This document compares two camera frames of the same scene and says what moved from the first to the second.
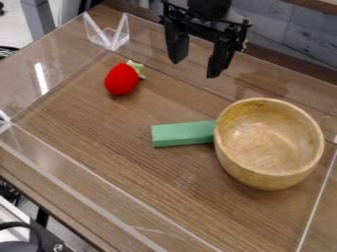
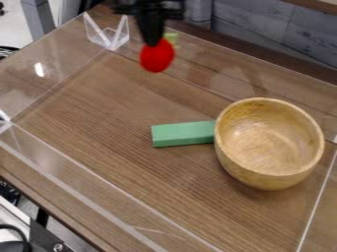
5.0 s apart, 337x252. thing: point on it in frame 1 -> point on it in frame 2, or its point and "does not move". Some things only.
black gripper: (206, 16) -> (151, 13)
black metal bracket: (42, 239) does not move
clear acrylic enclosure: (171, 160) does not move
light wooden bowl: (269, 141) does not move
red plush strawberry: (123, 78) -> (155, 57)
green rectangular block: (183, 134) does not move
